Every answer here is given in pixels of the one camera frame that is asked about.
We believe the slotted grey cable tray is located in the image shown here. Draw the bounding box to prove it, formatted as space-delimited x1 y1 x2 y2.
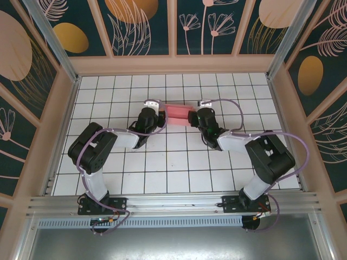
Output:
37 215 244 229

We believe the grey metal sheet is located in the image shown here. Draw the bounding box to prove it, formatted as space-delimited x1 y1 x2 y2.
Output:
15 213 336 260

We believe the aluminium corner post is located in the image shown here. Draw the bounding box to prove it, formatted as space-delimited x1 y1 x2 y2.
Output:
22 0 82 84
266 0 309 80

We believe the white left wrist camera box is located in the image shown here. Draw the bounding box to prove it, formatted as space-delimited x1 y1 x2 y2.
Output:
143 99 161 111

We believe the pink paper box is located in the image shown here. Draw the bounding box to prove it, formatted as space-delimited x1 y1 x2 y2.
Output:
164 102 196 127

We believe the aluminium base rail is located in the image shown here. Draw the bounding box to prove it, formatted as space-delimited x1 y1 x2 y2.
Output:
26 191 323 218

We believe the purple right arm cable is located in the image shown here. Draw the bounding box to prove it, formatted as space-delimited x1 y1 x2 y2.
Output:
208 99 311 233

